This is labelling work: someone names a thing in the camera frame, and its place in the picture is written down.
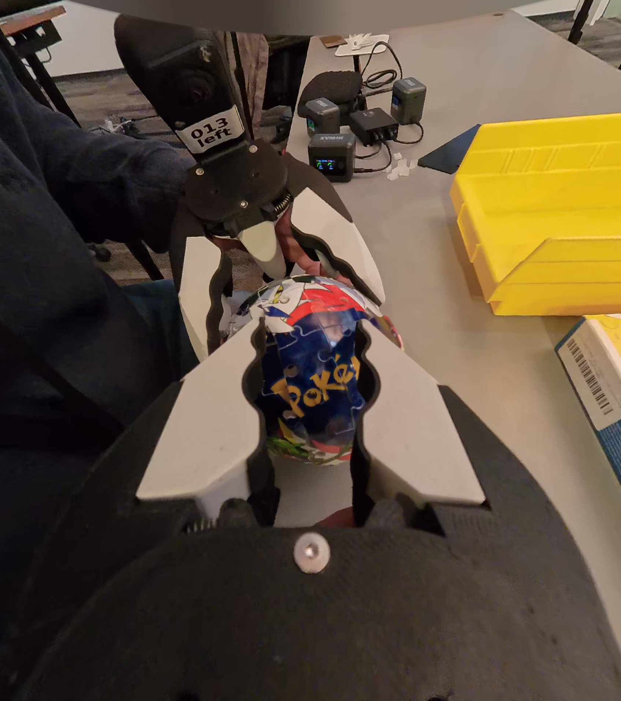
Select person in dark jacket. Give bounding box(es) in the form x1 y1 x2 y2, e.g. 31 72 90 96
0 0 202 701

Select yellow plastic bin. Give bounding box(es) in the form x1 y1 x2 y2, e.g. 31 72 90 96
449 110 621 317

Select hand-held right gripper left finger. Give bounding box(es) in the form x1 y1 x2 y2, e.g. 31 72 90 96
135 317 279 528

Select black battery charger lit display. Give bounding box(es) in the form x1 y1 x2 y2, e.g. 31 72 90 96
308 133 357 183

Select white plastic part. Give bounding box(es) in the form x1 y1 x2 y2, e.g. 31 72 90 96
337 33 390 57

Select black rough gripper housing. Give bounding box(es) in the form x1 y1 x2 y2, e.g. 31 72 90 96
297 70 366 118

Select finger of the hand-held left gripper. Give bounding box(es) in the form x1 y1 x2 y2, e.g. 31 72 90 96
286 153 387 307
169 211 237 363

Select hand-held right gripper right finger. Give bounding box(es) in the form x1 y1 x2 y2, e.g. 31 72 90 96
349 319 488 528

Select person's left hand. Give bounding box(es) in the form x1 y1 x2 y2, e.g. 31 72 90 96
275 211 340 280

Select dark blue flat mat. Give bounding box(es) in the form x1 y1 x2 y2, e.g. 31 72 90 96
417 124 481 175

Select person's blue jeans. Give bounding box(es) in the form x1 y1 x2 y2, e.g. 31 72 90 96
124 278 202 384

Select small white plastic pieces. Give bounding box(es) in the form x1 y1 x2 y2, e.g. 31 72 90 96
385 153 419 182

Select black cable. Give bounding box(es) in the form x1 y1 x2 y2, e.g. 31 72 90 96
354 122 426 174
361 41 405 91

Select wooden desk with black legs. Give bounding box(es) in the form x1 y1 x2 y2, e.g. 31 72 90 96
0 4 82 128

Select patterned hanging cloth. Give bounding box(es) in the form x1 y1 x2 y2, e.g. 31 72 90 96
227 32 271 140

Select person's left forearm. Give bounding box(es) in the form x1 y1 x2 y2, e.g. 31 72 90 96
42 131 196 258

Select colourful puzzle ball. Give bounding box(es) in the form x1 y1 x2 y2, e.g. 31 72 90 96
223 274 404 467

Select black charging hub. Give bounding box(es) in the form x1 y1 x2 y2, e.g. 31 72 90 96
349 108 399 146

